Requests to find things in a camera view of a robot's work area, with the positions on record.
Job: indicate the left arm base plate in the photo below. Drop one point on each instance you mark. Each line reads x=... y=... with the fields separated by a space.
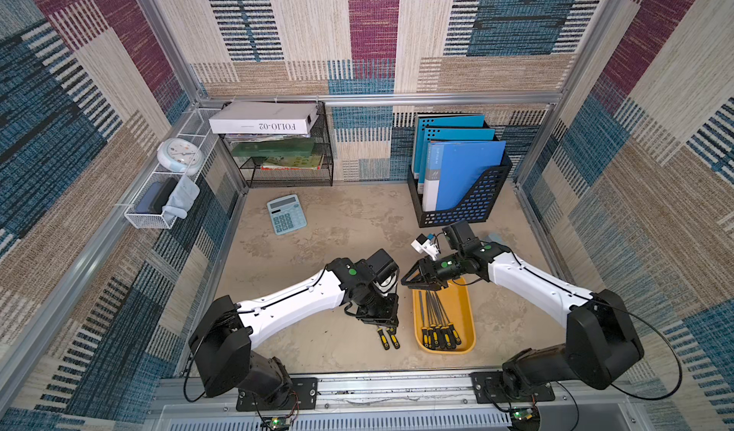
x=298 y=394

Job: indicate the aluminium front rail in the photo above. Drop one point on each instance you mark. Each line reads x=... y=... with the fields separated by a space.
x=453 y=399

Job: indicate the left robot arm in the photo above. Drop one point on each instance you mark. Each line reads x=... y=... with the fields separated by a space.
x=223 y=345

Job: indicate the light blue calculator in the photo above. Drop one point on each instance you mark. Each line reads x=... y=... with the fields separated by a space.
x=286 y=214

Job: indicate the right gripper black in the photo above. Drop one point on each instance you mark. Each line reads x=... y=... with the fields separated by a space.
x=433 y=273

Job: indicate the black wire desk shelf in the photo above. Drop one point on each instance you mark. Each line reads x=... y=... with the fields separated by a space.
x=285 y=161

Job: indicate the rear teal folder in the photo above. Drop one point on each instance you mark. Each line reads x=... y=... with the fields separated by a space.
x=440 y=120

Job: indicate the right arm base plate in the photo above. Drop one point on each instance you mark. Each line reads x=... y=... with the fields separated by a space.
x=491 y=386

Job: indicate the grey blue stapler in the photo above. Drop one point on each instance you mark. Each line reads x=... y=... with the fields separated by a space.
x=497 y=238

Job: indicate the dark blue case in basket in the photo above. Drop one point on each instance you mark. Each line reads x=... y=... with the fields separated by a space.
x=156 y=197

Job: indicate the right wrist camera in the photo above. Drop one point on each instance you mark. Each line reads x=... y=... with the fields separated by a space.
x=427 y=244

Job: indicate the yellow plastic storage tray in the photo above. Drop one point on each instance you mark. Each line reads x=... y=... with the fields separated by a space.
x=457 y=303

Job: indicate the front blue folder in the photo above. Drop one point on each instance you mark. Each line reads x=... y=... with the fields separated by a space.
x=452 y=168

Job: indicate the middle teal folder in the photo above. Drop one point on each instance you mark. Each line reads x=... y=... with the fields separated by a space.
x=426 y=134

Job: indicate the black mesh file holder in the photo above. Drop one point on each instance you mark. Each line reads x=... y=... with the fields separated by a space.
x=475 y=206

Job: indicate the white wire wall basket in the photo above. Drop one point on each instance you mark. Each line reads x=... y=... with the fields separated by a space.
x=195 y=129

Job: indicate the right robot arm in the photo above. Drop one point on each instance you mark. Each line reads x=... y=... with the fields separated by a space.
x=601 y=342

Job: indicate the file tool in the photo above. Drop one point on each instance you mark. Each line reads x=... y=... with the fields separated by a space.
x=445 y=342
x=429 y=317
x=392 y=334
x=421 y=306
x=435 y=319
x=383 y=339
x=446 y=321
x=426 y=337

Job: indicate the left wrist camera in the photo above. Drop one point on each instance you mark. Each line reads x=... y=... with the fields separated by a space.
x=389 y=283

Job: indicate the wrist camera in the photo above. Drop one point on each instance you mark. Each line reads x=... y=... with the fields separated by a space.
x=389 y=283
x=427 y=244

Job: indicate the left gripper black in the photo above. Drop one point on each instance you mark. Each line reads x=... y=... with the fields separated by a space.
x=388 y=317

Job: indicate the light blue cloth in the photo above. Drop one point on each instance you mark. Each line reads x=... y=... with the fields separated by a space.
x=181 y=200

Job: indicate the white folio box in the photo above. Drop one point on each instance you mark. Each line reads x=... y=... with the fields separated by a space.
x=264 y=118

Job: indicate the teal folder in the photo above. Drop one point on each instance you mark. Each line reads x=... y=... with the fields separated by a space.
x=440 y=120
x=426 y=134

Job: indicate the green book on shelf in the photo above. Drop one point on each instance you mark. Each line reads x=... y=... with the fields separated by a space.
x=297 y=147

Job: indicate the white round clock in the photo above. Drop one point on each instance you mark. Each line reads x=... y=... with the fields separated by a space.
x=180 y=156

